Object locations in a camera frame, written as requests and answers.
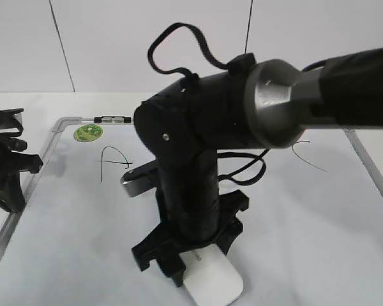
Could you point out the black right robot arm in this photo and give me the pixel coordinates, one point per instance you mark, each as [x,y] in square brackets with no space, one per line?
[194,122]

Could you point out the black silver marker pen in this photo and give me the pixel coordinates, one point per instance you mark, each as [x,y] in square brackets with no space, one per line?
[108,120]

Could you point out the white board with aluminium frame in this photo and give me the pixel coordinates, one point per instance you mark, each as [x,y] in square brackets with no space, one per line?
[313,234]

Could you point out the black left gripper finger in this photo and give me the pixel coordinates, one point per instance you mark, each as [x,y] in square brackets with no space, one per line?
[31,163]
[11,197]

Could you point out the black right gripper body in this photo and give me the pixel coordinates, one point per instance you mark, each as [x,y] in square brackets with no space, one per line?
[227,227]

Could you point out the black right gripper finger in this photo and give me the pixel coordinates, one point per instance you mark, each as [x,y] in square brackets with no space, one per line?
[172,266]

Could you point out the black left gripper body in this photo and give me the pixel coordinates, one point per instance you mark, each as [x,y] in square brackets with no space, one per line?
[12,160]

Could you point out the green round magnet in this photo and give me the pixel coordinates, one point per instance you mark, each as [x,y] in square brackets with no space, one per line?
[88,133]

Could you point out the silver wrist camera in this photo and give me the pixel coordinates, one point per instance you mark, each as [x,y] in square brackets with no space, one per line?
[141,179]

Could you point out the white whiteboard eraser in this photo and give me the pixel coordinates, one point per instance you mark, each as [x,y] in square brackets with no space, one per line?
[210,278]

